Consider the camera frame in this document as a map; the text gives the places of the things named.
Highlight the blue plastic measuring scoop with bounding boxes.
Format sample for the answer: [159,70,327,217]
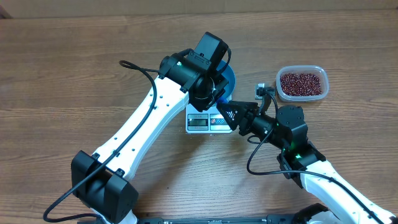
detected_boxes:
[216,96,231,105]

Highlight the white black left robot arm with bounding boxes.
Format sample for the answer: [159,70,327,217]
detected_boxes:
[71,32,231,223]

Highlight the clear plastic bean container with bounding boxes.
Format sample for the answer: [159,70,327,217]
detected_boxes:
[275,65,330,102]

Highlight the teal plastic bowl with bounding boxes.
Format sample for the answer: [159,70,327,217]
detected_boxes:
[222,65,236,99]

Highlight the red adzuki beans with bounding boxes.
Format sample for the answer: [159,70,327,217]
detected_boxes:
[280,73,323,96]

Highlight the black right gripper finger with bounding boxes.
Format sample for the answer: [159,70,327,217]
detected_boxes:
[228,101,259,113]
[216,103,248,131]

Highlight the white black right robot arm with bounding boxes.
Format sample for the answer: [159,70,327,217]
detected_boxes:
[217,101,397,223]

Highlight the white digital kitchen scale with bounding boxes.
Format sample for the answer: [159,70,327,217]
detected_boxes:
[185,104,232,134]

